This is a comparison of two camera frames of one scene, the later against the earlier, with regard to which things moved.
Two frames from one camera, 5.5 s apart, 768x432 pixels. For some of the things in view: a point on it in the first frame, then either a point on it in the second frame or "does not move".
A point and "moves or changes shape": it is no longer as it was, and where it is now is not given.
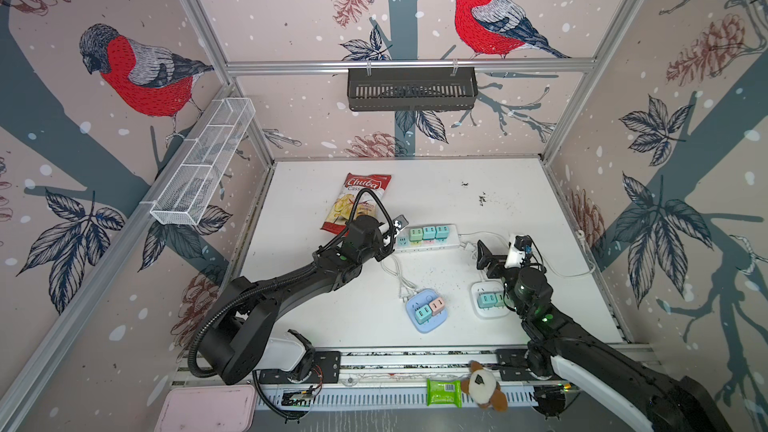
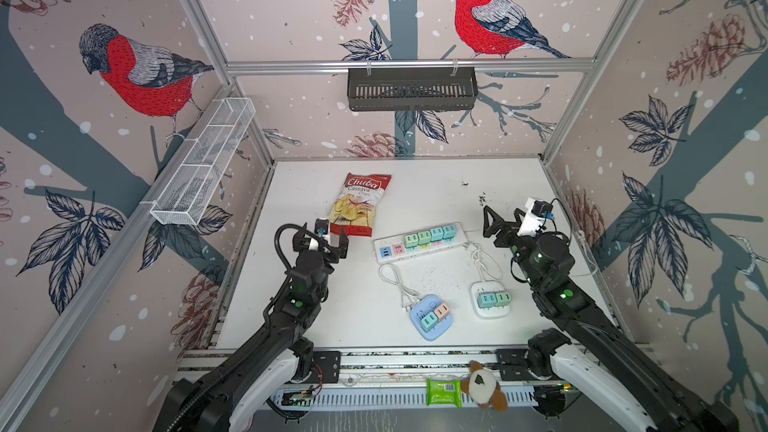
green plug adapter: x=500 y=297 does not move
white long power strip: x=427 y=237 does not move
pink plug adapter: x=437 y=305 moves or changes shape
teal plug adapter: x=429 y=233 moves or changes shape
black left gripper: x=388 y=249 to x=335 y=253
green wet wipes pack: x=444 y=392 does not move
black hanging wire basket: x=411 y=91 does not move
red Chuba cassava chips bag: x=366 y=204 does not move
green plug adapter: x=416 y=235 moves or changes shape
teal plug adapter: x=442 y=232 moves or changes shape
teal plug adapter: x=487 y=300 does not move
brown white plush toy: x=484 y=388 does not move
